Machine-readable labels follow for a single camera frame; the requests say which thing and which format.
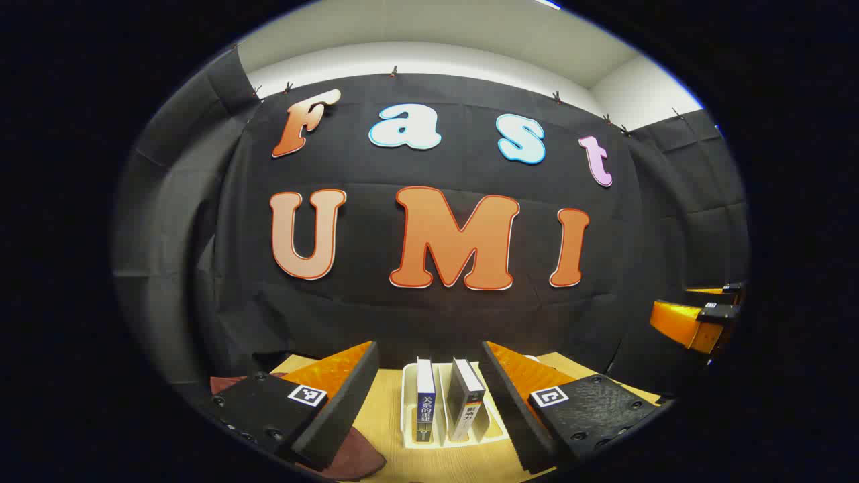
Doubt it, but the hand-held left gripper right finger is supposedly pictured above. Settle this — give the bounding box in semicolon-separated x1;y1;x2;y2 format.
480;341;672;474

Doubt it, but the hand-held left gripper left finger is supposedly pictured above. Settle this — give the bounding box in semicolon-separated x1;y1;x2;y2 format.
200;341;381;472

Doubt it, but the maroon schoolbag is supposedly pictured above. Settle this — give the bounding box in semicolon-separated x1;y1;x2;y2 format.
210;374;387;481

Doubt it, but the grey portrait cover book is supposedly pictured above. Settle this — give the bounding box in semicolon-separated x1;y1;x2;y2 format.
446;358;486;442

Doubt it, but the white bookshelf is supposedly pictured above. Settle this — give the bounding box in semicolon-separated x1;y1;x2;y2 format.
401;362;511;449

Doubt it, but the blue cover book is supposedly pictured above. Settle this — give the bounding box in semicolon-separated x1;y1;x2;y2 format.
416;358;437;443

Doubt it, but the black backdrop cloth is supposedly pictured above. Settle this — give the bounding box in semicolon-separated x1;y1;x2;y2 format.
111;47;749;403

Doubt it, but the row of black cloth clips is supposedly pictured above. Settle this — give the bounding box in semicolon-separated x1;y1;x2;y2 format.
232;42;685;135

